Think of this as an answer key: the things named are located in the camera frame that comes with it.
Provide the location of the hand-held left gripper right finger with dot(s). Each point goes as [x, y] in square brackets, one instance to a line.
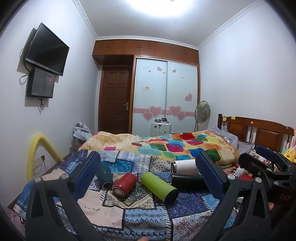
[209, 172]

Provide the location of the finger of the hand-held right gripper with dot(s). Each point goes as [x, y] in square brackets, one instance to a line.
[268, 153]
[252, 164]

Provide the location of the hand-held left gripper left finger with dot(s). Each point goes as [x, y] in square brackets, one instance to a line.
[87, 168]

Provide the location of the dark teal bottle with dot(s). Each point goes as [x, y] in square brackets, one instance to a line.
[105, 177]

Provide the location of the wooden bed headboard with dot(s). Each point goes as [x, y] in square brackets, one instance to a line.
[263, 132]

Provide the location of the yellow plush toy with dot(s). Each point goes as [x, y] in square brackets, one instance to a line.
[289, 155]

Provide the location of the black bottle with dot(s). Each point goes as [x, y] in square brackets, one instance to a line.
[187, 181]

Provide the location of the white bottle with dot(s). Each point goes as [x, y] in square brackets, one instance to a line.
[185, 167]

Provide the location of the pink bunny plush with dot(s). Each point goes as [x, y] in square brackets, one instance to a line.
[294, 141]

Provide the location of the grey printed pillow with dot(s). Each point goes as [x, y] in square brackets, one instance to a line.
[227, 138]

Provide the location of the grey clothes pile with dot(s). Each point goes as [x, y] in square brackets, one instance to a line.
[81, 132]

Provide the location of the red bottle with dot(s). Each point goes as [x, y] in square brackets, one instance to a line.
[124, 184]

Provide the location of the yellow foam tube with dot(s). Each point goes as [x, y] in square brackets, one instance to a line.
[47, 144]

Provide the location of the green bottle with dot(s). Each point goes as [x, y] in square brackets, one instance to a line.
[159, 187]

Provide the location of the colourful checked quilt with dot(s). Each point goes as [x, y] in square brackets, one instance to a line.
[161, 144]

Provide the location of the standing fan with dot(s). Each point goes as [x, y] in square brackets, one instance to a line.
[202, 111]

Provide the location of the white box appliance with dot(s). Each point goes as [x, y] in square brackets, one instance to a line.
[160, 129]

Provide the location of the blue patchwork blanket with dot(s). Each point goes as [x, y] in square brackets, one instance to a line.
[143, 215]

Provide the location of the brown wooden door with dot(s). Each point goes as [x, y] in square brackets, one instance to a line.
[114, 97]

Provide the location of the pink cloth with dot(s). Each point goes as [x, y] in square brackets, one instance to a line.
[15, 220]

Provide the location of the frosted sliding-door wardrobe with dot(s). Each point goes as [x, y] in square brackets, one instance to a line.
[165, 92]

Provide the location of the wooden overhead cabinet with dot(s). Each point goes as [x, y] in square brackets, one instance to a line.
[148, 48]

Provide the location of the ceiling light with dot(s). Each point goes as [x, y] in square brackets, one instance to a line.
[161, 7]

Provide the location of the wall socket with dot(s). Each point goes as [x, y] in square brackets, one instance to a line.
[43, 158]

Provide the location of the small black wall screen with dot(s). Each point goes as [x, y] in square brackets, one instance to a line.
[40, 83]

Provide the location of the wall-mounted black television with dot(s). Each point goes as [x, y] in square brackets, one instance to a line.
[46, 51]

